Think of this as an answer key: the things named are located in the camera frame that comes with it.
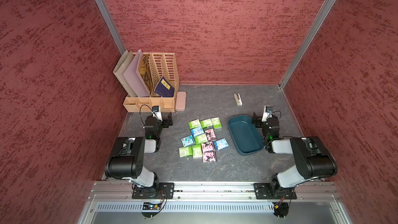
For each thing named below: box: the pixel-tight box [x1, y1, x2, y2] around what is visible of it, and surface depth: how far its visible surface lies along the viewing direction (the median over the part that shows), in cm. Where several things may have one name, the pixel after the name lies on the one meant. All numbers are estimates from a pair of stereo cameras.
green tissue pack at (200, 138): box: [194, 133, 208, 145], surface depth 91 cm
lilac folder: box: [123, 49, 151, 98], surface depth 94 cm
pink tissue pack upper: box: [204, 128, 217, 142], surface depth 93 cm
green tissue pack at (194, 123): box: [188, 118, 202, 130], surface depth 98 cm
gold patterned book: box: [138, 53, 153, 96], surface depth 103 cm
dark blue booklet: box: [153, 76, 175, 98], surface depth 105 cm
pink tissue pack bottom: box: [202, 150, 217, 163], surface depth 85 cm
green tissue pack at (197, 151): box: [191, 144, 203, 159], surface depth 87 cm
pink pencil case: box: [175, 91, 187, 112], surface depth 109 cm
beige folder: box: [112, 49, 138, 98], surface depth 93 cm
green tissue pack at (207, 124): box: [199, 118, 214, 132], surface depth 97 cm
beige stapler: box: [233, 92, 243, 107], surface depth 112 cm
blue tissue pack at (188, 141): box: [180, 134, 196, 148], surface depth 90 cm
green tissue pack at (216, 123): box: [210, 116, 223, 130], surface depth 98 cm
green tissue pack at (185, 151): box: [178, 145, 193, 158], surface depth 87 cm
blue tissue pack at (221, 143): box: [213, 137, 230, 151], surface depth 89 cm
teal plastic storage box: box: [227, 115, 264, 156], surface depth 97 cm
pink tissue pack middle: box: [201, 141, 216, 153], surface depth 88 cm
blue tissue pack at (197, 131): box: [190, 126, 205, 137], surface depth 94 cm
